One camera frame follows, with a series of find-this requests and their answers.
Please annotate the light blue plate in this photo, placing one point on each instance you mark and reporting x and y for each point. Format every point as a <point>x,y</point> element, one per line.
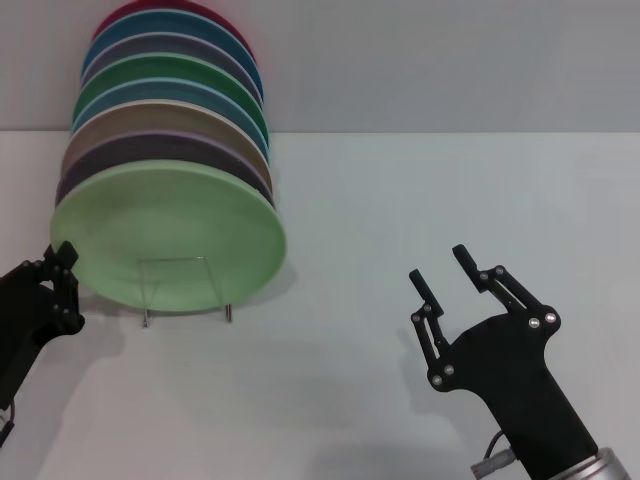
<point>165,92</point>

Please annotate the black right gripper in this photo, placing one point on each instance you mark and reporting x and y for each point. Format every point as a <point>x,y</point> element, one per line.
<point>510,380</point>

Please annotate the grey plate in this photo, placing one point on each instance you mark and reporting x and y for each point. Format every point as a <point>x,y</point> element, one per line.
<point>170,45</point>

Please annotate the beige plate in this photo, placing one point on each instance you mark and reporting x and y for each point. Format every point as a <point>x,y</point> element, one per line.
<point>150,117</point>

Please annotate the purple plate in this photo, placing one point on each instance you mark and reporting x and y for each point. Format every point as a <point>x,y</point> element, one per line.
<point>150,147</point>

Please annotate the dark green plate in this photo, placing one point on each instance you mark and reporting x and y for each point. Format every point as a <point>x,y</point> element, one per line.
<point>165,67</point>

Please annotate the dark red plate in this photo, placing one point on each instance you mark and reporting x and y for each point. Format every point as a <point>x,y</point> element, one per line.
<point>112,20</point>

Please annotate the light green plate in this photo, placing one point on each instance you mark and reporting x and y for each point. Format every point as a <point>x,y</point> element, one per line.
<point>175,225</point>

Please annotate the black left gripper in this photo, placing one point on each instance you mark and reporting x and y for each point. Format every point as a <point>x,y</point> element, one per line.
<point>22,320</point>

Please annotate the teal blue plate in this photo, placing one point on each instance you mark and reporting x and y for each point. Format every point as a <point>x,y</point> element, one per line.
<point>165,25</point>

